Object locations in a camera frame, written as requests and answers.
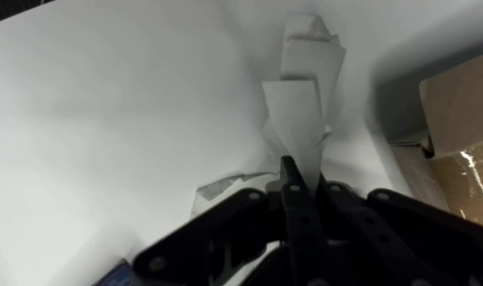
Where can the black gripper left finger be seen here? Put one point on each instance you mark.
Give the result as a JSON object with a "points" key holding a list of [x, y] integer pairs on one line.
{"points": [[220, 239]]}

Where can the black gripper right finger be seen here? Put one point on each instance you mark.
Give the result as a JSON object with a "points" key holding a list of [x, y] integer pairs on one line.
{"points": [[406, 239]]}

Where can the white cloth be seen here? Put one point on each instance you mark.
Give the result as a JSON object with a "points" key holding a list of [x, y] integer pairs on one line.
{"points": [[303, 101]]}

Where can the blue hardcover book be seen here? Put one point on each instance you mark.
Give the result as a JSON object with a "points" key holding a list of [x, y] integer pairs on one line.
{"points": [[117, 274]]}

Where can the brown cardboard box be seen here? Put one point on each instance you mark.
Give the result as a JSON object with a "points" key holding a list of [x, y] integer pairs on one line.
{"points": [[465, 117]]}

